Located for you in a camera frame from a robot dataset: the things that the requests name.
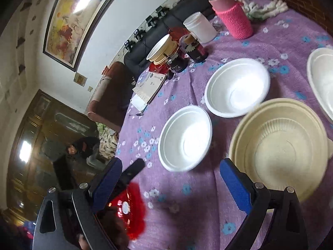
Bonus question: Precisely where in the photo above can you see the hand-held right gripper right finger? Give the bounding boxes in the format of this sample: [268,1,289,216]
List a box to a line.
[220,157,309,250]

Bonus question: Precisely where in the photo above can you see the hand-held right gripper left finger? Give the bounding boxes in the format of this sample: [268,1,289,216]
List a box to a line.
[32,157,123,250]

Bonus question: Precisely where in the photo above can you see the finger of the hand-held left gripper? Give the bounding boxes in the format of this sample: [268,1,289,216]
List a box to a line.
[107,158,145,206]

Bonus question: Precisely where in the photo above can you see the red glass plate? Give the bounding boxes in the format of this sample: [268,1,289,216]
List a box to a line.
[149,27,191,75]
[97,182,147,241]

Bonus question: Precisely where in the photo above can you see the beige plastic bowl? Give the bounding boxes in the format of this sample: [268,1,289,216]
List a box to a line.
[153,41,180,65]
[146,34,172,61]
[229,109,250,167]
[235,98,333,204]

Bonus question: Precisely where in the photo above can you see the white foam bowl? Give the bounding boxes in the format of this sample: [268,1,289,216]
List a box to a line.
[204,58,271,118]
[306,47,333,123]
[158,105,213,172]

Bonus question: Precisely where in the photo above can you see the grey container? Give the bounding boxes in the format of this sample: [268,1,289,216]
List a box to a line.
[87,153,108,168]

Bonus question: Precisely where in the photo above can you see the floral patterned blanket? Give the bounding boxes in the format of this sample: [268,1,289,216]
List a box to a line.
[96,122,119,162]

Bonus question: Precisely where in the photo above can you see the purple floral tablecloth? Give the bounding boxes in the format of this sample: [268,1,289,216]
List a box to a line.
[114,0,333,250]

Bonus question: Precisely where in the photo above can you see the white paper notebook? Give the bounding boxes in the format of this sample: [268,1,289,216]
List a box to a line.
[131,95,149,112]

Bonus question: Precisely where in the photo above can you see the brown armchair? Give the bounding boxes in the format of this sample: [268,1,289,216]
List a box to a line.
[87,61,136,133]

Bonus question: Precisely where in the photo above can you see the dark wooden glass door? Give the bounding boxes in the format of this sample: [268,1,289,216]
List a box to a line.
[5,89,101,215]

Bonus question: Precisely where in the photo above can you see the grey printed booklet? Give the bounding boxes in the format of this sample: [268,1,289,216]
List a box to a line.
[132,71,168,105]

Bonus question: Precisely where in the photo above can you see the black jar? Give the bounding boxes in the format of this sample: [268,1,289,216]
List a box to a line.
[165,49,188,73]

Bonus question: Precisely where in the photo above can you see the black leather sofa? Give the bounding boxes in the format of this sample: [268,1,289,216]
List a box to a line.
[123,0,257,76]

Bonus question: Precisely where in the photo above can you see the dark jar with cork lid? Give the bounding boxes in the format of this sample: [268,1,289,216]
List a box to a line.
[178,34,209,63]

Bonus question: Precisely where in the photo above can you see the white plastic jar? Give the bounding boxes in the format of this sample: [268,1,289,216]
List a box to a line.
[183,11,218,44]

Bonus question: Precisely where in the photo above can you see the pink sleeved glass bottle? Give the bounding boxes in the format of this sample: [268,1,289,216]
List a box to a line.
[202,0,254,40]

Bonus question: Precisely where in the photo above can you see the white knitted gloves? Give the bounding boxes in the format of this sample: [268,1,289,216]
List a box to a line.
[243,0,289,21]

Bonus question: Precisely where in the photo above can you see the small framed wall picture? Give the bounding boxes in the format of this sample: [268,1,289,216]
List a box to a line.
[73,72,87,86]

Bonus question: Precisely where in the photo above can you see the framed wall painting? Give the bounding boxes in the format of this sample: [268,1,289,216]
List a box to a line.
[42,0,132,73]

